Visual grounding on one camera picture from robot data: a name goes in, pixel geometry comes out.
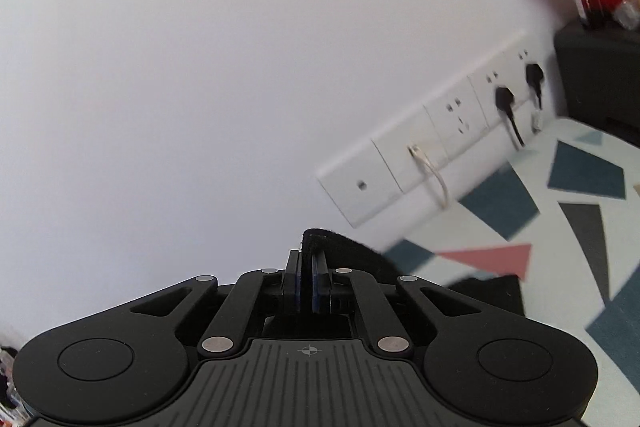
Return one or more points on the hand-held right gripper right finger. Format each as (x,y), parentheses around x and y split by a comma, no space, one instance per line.
(320,282)

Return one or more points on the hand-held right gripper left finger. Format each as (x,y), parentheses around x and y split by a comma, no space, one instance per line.
(292,282)

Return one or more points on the black patterned knit sweater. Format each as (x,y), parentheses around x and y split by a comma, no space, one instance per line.
(350,257)

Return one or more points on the black box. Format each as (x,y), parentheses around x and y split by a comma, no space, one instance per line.
(600,77)

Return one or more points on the clear plastic wrapper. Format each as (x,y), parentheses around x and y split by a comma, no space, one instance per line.
(629,14)

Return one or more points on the white network wall plate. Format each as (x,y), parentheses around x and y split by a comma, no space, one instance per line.
(400,167)

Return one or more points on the white wall socket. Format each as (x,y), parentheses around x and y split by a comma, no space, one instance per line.
(457,114)
(520,57)
(482,82)

